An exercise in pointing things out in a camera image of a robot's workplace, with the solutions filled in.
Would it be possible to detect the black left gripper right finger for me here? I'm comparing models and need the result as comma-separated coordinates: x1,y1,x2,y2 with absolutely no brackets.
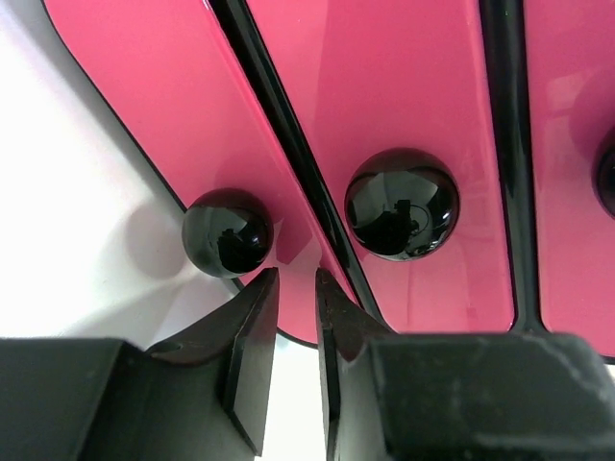
315,269,614,460

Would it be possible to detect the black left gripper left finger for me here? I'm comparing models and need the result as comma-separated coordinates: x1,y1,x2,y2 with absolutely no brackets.
1,268,280,460

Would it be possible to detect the black pink drawer organizer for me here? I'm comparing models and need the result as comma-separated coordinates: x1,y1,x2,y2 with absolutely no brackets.
43,1,614,359

